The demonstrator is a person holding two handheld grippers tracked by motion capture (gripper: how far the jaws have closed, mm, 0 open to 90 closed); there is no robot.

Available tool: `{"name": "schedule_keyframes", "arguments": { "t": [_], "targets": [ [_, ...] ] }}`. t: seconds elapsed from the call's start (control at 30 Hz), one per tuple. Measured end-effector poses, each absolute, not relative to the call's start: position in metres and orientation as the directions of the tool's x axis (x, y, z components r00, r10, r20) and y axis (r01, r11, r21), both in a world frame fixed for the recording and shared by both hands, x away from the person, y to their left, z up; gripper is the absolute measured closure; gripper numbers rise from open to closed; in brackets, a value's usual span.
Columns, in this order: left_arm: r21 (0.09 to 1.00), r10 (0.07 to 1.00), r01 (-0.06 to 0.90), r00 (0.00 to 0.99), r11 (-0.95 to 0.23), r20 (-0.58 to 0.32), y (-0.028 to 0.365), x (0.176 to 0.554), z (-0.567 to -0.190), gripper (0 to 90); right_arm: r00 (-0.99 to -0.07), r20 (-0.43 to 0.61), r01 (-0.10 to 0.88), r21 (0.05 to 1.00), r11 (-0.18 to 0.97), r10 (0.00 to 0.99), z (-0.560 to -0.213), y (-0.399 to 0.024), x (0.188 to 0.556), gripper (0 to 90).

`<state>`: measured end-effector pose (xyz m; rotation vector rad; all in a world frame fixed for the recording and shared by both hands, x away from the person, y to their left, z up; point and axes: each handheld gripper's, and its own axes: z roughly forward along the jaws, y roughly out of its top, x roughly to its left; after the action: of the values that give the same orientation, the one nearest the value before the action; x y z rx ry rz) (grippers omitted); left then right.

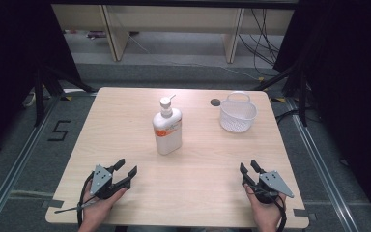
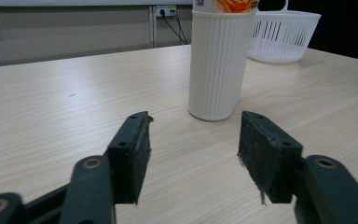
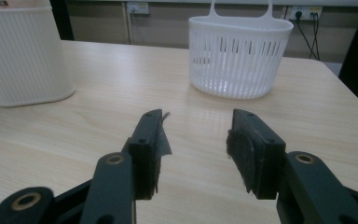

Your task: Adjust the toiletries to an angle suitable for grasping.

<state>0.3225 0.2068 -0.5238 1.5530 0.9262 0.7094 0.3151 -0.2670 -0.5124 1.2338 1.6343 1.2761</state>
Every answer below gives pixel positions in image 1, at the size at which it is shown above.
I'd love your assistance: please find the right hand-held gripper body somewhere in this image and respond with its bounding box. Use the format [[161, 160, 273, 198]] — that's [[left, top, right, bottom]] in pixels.
[[243, 170, 295, 205]]

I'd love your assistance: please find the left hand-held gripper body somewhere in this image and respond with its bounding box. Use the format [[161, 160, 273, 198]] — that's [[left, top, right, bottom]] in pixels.
[[90, 164, 132, 200]]

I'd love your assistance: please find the white perforated plastic basket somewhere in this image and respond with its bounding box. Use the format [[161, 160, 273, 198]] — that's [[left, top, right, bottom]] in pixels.
[[218, 91, 259, 134]]

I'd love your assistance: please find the white pump bottle orange label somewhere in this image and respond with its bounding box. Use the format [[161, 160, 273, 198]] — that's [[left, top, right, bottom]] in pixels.
[[152, 94, 184, 157]]

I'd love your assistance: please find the person's left hand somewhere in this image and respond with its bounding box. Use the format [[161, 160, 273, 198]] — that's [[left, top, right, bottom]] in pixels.
[[78, 179, 128, 232]]

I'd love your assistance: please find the person's right hand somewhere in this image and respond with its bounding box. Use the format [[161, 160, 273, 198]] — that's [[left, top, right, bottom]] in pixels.
[[243, 184, 288, 232]]

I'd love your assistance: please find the black tape strip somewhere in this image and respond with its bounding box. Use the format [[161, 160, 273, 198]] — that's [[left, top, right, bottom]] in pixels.
[[293, 208, 317, 222], [41, 199, 65, 209]]

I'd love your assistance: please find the black metal stand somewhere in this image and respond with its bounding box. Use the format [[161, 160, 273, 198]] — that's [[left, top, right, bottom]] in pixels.
[[33, 64, 97, 128], [253, 62, 309, 128]]

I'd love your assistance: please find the black curtain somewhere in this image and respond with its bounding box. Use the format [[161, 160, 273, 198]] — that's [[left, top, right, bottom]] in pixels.
[[0, 0, 82, 162], [272, 0, 371, 223]]

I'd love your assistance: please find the light wooden desk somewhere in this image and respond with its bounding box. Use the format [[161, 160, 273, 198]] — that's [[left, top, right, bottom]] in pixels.
[[50, 3, 296, 65]]

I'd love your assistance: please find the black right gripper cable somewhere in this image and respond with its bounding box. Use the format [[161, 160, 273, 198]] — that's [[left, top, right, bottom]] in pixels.
[[250, 185, 288, 232]]

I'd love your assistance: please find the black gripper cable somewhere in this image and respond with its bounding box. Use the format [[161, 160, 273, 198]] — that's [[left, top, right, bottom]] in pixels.
[[250, 185, 288, 232], [76, 171, 96, 229]]

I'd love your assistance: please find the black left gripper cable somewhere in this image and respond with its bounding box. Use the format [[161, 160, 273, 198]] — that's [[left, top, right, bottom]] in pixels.
[[76, 171, 96, 229]]

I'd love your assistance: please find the black cable tie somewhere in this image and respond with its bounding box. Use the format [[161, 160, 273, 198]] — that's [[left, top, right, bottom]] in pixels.
[[53, 200, 93, 215]]

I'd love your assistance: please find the silver floor rail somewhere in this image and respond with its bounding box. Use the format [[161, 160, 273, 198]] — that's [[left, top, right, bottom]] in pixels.
[[0, 96, 63, 232], [285, 97, 361, 232]]

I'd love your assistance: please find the black floor cable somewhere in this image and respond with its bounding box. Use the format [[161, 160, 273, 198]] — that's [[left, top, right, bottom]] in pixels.
[[274, 108, 301, 126]]

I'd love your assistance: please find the bundle of black hanging cables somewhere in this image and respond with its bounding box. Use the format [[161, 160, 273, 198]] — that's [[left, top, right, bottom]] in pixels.
[[237, 8, 282, 77]]

